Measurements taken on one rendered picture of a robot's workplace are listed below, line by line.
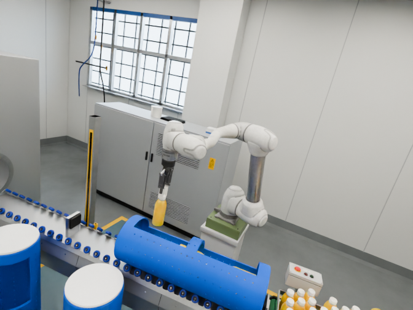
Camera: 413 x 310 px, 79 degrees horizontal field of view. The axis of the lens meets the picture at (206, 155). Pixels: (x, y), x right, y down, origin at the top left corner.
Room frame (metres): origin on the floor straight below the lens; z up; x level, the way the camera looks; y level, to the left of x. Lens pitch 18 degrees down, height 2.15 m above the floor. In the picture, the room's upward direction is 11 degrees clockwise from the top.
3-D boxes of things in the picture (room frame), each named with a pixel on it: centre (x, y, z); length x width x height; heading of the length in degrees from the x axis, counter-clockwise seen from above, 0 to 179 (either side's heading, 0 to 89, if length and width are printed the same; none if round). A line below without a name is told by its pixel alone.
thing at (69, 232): (1.45, 0.80, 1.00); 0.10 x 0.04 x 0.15; 165
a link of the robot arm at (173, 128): (1.29, 0.19, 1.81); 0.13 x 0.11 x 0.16; 45
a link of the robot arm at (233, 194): (1.82, -0.28, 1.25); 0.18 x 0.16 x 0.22; 45
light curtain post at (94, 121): (1.81, 0.87, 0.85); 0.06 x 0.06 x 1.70; 75
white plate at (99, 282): (1.00, 0.43, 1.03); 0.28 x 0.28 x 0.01
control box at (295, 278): (1.32, -0.76, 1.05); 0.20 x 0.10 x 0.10; 75
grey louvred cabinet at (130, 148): (3.43, 0.66, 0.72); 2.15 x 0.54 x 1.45; 68
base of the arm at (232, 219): (1.84, -0.26, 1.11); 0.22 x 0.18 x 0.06; 67
